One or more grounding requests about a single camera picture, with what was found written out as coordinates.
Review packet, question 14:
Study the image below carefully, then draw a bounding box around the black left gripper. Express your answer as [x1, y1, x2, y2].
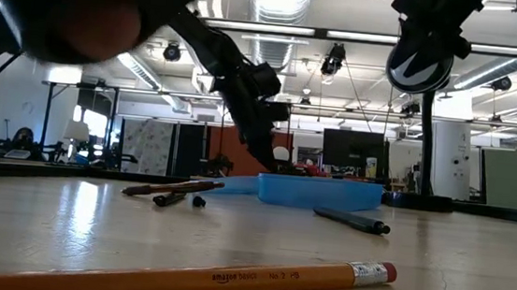
[203, 63, 295, 174]

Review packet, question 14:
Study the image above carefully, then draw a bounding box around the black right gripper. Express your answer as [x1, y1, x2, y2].
[383, 0, 486, 98]

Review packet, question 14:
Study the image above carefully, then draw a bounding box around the blue plastic supply box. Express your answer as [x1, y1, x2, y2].
[213, 167, 384, 217]

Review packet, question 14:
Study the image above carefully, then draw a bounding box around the black pen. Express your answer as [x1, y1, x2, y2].
[310, 205, 394, 238]

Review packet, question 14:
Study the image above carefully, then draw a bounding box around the yellow pencil with eraser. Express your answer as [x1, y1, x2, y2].
[0, 227, 399, 290]

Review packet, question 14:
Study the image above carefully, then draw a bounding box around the white globe lamp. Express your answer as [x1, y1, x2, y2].
[271, 144, 292, 164]

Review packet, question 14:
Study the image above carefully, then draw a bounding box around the orange partition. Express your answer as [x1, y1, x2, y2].
[206, 124, 294, 182]

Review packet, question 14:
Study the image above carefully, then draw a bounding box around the black partition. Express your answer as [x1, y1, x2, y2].
[173, 122, 208, 181]

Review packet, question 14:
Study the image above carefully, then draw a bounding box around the black ceiling spotlight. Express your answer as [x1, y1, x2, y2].
[489, 73, 514, 94]
[319, 41, 348, 79]
[162, 41, 184, 64]

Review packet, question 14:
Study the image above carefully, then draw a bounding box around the black desk lamp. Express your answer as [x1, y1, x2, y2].
[373, 27, 469, 213]

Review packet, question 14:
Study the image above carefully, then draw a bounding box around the black computer monitor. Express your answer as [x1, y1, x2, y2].
[320, 127, 388, 180]

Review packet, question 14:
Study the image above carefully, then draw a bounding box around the yellow and white can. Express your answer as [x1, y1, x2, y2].
[364, 155, 380, 179]

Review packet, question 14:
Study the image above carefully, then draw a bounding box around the white round pillar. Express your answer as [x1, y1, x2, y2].
[426, 119, 477, 203]

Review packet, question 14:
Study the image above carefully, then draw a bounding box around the grey patterned partition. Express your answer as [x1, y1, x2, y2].
[119, 117, 175, 178]

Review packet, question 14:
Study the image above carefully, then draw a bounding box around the white lampshade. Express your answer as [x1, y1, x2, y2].
[62, 120, 93, 143]

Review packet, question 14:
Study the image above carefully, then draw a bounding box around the person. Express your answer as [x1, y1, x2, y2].
[9, 125, 36, 157]

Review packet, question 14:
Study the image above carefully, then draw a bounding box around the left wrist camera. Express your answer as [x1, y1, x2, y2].
[246, 60, 284, 100]

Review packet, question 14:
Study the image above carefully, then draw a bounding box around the black rack frame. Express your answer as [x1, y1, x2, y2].
[36, 80, 122, 171]

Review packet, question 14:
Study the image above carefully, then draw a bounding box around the black metal table frame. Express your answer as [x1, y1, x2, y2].
[0, 158, 517, 225]

